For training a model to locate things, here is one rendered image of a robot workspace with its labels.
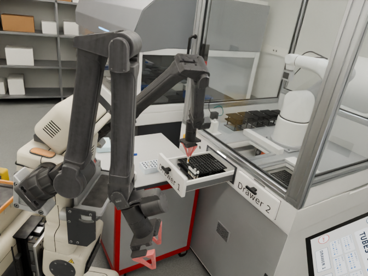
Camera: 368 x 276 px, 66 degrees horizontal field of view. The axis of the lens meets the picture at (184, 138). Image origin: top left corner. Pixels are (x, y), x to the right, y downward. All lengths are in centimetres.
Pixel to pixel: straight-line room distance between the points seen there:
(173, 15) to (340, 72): 133
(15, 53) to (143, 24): 316
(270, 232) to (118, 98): 110
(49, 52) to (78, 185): 474
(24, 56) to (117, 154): 432
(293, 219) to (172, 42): 145
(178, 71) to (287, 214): 82
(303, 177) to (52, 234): 101
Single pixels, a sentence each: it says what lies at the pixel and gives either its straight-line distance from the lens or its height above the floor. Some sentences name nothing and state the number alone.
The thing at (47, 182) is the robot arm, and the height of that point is 123.
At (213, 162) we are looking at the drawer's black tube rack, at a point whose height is 90.
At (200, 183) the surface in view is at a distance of 151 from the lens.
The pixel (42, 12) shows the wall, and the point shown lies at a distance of 537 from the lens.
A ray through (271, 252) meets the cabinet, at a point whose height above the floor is 64.
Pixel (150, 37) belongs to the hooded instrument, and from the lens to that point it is 211.
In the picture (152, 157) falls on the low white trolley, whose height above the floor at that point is 76.
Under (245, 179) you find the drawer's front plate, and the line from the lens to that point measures 154.
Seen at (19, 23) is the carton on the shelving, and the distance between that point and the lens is 499.
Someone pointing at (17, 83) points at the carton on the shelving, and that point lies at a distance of 514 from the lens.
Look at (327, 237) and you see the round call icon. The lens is 116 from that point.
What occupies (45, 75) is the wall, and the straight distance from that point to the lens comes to 552.
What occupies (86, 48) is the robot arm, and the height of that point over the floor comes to 159.
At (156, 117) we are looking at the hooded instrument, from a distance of 230.
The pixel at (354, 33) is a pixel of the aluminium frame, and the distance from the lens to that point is 118.
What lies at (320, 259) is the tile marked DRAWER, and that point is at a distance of 110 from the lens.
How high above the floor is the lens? 169
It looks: 25 degrees down
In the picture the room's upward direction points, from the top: 7 degrees clockwise
